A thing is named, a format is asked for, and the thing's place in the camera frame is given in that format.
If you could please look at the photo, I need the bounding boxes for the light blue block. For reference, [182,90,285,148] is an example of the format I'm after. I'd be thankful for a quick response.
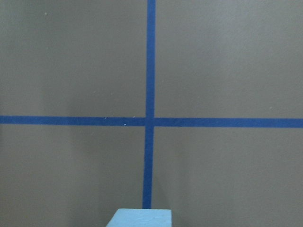
[106,209,172,227]

